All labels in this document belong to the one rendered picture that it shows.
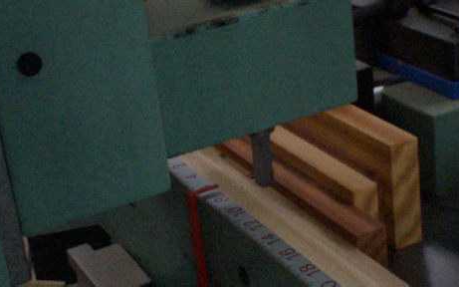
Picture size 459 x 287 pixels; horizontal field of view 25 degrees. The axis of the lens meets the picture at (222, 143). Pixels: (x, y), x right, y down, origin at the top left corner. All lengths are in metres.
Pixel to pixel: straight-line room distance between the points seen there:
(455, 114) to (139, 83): 0.27
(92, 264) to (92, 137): 0.29
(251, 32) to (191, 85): 0.04
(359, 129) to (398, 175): 0.04
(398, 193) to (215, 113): 0.14
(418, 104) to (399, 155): 0.09
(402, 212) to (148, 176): 0.19
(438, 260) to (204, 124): 0.17
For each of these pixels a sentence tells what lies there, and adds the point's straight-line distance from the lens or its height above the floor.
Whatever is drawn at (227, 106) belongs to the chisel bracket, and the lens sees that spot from 0.55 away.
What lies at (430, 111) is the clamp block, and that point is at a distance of 0.68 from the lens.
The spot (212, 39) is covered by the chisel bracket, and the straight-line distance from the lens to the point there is 0.54.
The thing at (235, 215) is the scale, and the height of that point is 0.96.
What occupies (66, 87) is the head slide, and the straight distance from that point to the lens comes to 0.47.
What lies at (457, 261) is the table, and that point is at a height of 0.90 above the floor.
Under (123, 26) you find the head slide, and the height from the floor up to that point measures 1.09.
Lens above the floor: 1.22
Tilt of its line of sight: 23 degrees down
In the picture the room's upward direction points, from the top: 7 degrees counter-clockwise
